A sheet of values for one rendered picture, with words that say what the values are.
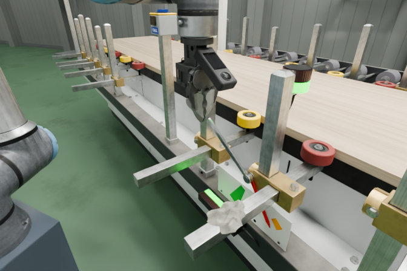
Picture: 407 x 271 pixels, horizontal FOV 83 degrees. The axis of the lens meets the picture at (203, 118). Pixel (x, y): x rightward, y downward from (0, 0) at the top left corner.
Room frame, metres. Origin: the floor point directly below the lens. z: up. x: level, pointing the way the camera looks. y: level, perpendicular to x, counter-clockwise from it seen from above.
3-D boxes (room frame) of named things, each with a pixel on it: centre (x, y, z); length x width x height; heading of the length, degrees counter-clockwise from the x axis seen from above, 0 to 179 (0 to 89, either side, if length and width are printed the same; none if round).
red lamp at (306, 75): (0.48, -0.20, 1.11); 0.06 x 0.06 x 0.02
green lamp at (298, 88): (0.48, -0.20, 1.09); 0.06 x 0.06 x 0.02
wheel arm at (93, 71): (1.60, 0.74, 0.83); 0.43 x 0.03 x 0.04; 126
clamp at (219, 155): (0.64, -0.03, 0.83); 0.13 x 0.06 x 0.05; 36
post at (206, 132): (0.66, -0.01, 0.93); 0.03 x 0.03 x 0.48; 36
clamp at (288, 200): (0.44, -0.18, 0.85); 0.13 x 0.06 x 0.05; 36
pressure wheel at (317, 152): (0.51, -0.30, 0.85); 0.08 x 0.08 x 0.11
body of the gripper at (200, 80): (0.56, 0.02, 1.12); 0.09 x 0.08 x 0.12; 36
